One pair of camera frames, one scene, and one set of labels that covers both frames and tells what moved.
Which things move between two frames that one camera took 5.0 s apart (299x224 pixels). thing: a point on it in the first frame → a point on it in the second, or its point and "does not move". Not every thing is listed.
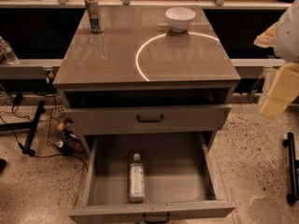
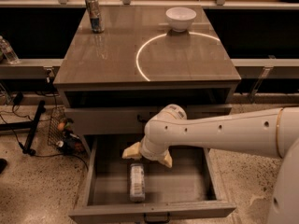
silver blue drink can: [97, 25] does not move
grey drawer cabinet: [146, 91] does not move
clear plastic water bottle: [136, 180] does not move
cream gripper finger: [266, 38] → [156, 151]
